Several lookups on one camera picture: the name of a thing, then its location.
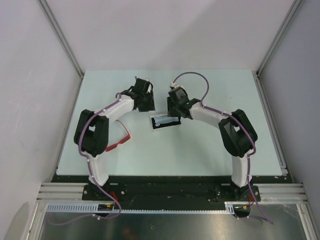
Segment white geometric glasses case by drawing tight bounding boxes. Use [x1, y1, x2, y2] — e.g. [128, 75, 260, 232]
[150, 113, 182, 130]

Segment blue cleaning cloth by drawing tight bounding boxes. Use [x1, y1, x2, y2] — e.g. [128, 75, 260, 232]
[154, 115, 179, 127]

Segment red sunglasses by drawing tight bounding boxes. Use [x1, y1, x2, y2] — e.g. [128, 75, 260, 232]
[105, 119, 131, 152]

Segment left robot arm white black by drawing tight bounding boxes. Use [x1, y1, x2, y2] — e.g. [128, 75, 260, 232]
[73, 77, 155, 200]

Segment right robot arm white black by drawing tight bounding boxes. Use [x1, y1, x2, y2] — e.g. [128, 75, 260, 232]
[167, 83, 258, 201]

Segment aluminium front crossbar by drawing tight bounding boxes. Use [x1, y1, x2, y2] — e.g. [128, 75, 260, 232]
[36, 182, 309, 205]

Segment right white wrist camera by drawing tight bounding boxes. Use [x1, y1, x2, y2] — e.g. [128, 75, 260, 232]
[170, 82, 184, 89]

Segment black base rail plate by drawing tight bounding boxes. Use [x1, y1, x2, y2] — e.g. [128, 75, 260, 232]
[52, 175, 293, 210]

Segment grey slotted cable duct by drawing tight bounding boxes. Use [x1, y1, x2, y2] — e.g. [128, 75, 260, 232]
[46, 202, 249, 214]

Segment left aluminium frame post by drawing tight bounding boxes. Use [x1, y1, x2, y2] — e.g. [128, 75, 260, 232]
[37, 0, 84, 80]

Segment aluminium frame post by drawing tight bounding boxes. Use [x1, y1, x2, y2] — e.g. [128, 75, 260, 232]
[255, 0, 305, 76]
[37, 0, 84, 80]

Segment right aluminium frame post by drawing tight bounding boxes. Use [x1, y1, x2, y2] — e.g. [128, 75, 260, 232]
[255, 0, 305, 76]

